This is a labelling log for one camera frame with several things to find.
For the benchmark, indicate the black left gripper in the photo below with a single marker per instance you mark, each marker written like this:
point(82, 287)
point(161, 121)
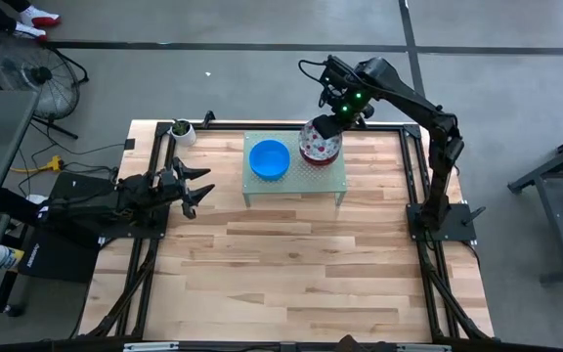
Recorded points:
point(171, 186)

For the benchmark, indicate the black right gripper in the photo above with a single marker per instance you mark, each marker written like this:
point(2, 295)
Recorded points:
point(330, 126)

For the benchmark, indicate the blue plastic mini bowl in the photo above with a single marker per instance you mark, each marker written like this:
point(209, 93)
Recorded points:
point(270, 159)

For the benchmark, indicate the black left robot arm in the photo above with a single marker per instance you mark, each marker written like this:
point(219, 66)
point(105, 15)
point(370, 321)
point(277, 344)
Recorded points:
point(91, 207)

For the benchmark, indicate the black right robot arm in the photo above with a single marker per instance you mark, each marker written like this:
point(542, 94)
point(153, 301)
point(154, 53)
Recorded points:
point(408, 98)

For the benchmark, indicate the small plant in white pot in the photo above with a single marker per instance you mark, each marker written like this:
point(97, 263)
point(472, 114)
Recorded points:
point(184, 134)

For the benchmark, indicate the black table clamp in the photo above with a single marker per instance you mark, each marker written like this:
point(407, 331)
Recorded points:
point(208, 117)

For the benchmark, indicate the green perforated metal shelf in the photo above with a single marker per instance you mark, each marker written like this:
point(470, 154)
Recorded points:
point(291, 188)

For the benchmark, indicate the small black square block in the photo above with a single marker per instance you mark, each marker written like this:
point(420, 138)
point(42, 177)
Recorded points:
point(129, 144)

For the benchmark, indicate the black controller box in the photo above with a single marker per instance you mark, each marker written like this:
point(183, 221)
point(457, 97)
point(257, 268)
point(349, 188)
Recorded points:
point(76, 186)

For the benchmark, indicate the black bag with white print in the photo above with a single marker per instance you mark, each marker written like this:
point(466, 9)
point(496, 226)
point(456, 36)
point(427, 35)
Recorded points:
point(61, 256)

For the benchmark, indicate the black floor fan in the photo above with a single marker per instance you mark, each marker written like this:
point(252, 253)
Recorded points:
point(41, 74)

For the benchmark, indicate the white and yellow can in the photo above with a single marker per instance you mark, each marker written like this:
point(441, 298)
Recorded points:
point(5, 257)

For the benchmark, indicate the person's shoe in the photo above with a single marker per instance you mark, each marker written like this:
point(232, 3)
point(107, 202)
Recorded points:
point(30, 31)
point(39, 17)

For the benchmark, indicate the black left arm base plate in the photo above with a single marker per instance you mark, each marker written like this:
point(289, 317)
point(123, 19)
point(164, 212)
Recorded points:
point(130, 233)

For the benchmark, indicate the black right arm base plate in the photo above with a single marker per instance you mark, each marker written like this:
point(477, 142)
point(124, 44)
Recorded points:
point(457, 230)

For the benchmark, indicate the silver metal bracket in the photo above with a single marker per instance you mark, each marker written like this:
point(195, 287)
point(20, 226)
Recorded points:
point(423, 348)
point(149, 347)

